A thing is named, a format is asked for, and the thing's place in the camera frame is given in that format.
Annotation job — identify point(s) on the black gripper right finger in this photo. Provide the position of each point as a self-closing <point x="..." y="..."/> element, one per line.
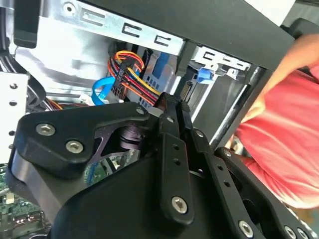
<point x="224" y="179"/>

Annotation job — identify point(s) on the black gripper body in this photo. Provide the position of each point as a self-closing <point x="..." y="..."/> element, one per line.
<point x="119" y="206"/>

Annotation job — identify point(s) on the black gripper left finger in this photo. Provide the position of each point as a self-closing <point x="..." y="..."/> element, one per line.
<point x="74" y="124"/>

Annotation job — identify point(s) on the hard disk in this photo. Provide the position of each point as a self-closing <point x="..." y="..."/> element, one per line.
<point x="205" y="76"/>

